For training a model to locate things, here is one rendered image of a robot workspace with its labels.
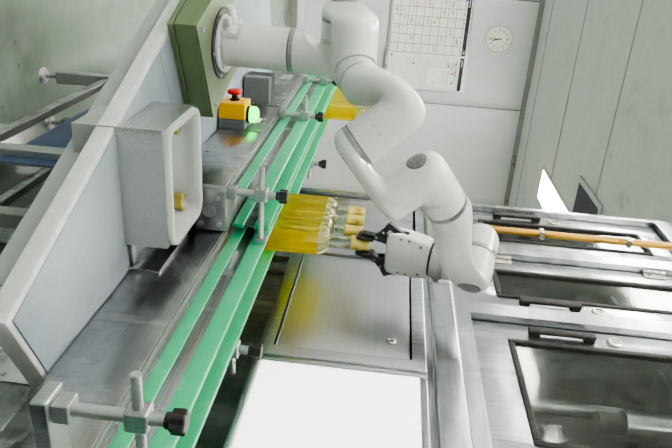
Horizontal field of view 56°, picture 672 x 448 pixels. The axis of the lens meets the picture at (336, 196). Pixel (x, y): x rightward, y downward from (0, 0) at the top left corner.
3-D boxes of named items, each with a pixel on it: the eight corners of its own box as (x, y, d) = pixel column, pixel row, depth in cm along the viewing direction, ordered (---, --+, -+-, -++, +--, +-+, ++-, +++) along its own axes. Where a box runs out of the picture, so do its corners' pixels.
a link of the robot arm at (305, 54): (285, 81, 135) (358, 89, 134) (286, 19, 129) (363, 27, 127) (295, 69, 144) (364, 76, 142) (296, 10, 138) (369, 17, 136)
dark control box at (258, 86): (242, 101, 191) (269, 104, 190) (242, 75, 187) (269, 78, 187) (248, 95, 198) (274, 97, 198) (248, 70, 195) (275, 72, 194)
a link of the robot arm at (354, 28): (336, 104, 120) (341, 19, 113) (315, 67, 141) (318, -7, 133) (383, 103, 122) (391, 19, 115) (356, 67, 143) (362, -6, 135)
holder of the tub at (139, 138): (127, 271, 115) (169, 275, 114) (115, 126, 104) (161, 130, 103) (161, 230, 130) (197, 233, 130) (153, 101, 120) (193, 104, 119)
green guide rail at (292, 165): (231, 227, 135) (268, 231, 134) (231, 223, 135) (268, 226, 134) (326, 66, 295) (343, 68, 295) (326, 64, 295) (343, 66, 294)
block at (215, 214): (193, 230, 131) (226, 233, 131) (192, 188, 127) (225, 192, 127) (198, 223, 134) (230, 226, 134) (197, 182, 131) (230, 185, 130)
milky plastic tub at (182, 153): (127, 246, 112) (174, 251, 112) (117, 126, 104) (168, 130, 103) (162, 207, 128) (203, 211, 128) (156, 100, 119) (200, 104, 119)
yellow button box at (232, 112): (217, 127, 165) (244, 130, 165) (216, 100, 162) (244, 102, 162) (224, 120, 172) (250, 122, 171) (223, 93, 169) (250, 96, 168)
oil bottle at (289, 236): (236, 247, 143) (329, 257, 142) (236, 225, 141) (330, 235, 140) (242, 236, 148) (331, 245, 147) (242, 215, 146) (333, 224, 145)
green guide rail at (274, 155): (231, 195, 132) (269, 199, 132) (231, 191, 132) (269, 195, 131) (327, 51, 292) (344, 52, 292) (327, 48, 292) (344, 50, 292)
